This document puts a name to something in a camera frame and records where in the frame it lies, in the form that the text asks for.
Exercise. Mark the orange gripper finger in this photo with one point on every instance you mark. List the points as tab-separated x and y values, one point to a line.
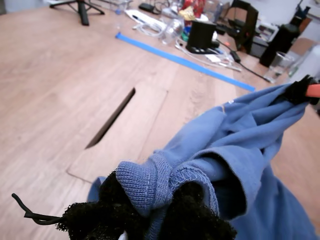
311	100
300	90

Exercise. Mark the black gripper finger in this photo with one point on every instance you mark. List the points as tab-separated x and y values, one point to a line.
190	222
105	220

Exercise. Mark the blue printed T-shirt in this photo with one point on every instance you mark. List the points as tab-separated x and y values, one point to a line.
250	140

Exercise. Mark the clear glass tumbler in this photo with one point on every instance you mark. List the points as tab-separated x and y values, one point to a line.
278	67

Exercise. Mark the black drinking bottle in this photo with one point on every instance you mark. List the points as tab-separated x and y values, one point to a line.
280	42

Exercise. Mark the black zip tie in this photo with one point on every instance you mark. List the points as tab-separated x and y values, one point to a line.
30	215

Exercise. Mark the black boxy device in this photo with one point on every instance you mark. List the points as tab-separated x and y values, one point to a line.
201	32

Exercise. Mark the long blue tape strip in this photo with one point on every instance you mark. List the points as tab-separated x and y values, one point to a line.
175	58

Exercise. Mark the red snack bag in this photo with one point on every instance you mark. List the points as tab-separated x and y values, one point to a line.
197	5

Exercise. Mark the yellow snack bag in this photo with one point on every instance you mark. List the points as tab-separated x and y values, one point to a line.
187	13

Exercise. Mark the clear plastic cup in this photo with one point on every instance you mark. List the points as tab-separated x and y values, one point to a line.
172	32

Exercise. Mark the white paper sheet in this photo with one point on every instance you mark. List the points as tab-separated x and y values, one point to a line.
147	18

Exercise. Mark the flat black box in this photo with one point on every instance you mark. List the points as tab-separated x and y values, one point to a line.
147	7

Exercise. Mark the black pen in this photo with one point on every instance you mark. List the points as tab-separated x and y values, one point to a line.
135	17

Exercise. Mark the black tripod stand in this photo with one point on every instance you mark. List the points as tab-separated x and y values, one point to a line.
83	12

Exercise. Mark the black frame stand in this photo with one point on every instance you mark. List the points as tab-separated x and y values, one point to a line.
252	25

